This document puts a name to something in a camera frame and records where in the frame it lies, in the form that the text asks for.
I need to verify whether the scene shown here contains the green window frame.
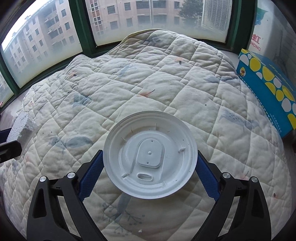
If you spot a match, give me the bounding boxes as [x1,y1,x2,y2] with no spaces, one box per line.
[1,1,258,110]

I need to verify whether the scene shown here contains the white styrofoam block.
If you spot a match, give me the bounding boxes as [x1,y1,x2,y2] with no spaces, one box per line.
[6,112,38,145]

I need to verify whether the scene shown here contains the blue yellow tissue box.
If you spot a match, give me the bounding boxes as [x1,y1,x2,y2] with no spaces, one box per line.
[237,49,295,138]

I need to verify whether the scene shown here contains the white quilted bed pad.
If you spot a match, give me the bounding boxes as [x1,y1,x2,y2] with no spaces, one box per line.
[1,30,293,240]

